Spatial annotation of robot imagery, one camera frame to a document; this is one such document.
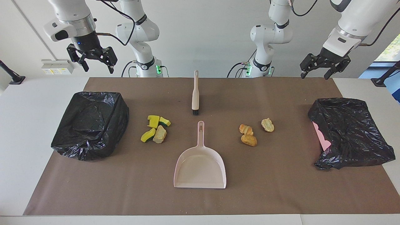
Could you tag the striped orange toy croissant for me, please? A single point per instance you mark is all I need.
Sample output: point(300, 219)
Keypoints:
point(246, 129)

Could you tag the window with blue frame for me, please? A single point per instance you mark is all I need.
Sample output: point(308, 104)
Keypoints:
point(390, 51)

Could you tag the black camera stand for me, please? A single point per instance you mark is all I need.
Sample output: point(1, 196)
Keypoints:
point(14, 78)
point(379, 82)

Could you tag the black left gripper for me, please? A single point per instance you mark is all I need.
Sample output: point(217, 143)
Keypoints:
point(330, 56)

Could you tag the pale tan toy bread piece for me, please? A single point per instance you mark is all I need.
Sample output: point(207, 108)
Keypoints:
point(267, 125)

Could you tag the curved yellow sponge piece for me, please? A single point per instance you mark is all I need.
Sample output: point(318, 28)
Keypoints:
point(147, 135)

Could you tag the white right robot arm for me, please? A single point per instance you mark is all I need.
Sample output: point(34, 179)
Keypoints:
point(140, 34)

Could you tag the pale pink plastic dustpan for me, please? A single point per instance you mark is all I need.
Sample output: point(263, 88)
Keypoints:
point(200, 168)

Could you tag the box-shaped black bag lined bin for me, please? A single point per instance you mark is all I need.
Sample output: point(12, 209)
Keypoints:
point(90, 125)

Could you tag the crumpled black trash bag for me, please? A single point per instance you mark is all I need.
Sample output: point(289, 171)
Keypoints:
point(353, 131)

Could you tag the notched yellow sponge piece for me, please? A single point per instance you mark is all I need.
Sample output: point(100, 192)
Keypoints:
point(153, 122)

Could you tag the brown paper table mat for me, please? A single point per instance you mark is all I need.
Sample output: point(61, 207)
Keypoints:
point(265, 187)

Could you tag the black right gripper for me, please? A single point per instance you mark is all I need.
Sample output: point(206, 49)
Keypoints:
point(89, 45)

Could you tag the beige stone-like chunk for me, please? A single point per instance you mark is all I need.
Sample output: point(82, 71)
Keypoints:
point(159, 134)

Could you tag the brown toy bread bun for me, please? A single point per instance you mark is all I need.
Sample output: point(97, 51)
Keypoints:
point(249, 140)

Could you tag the pink plastic bin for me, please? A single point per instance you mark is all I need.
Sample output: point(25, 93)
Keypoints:
point(322, 136)

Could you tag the small yellow green sponge wedge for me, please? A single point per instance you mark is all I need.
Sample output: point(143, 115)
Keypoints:
point(164, 121)

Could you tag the beige hand brush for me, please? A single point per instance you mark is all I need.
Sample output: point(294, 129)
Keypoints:
point(195, 93)

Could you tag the white wall socket box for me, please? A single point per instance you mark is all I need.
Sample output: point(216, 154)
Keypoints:
point(57, 66)

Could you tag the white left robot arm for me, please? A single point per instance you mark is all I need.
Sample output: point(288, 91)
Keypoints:
point(268, 34)

